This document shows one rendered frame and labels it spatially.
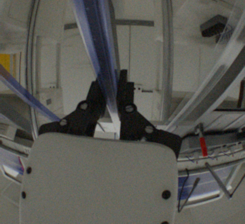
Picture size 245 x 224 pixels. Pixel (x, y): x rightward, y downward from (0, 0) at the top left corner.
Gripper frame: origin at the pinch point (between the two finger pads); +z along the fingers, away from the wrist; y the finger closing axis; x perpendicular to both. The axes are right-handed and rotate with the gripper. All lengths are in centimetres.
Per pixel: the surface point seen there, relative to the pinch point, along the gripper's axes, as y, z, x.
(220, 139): 40, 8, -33
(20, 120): -56, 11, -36
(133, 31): -1, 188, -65
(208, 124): 28.1, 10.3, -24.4
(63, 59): -116, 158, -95
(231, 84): 20.3, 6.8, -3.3
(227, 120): 35.0, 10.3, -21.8
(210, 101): 20.0, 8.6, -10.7
